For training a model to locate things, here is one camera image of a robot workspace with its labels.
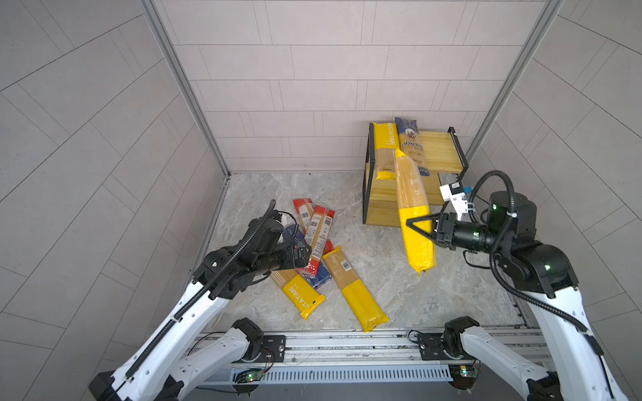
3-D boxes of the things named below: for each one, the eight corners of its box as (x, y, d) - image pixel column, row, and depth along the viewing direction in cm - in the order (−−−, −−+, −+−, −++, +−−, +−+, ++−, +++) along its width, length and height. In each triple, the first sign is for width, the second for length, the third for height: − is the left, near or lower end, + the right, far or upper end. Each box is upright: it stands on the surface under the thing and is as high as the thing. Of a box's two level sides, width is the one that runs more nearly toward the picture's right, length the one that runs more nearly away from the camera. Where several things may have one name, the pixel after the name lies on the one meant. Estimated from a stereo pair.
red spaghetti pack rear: (303, 234, 98) (303, 229, 95) (293, 203, 107) (293, 198, 105) (321, 229, 99) (321, 224, 97) (310, 199, 109) (309, 194, 106)
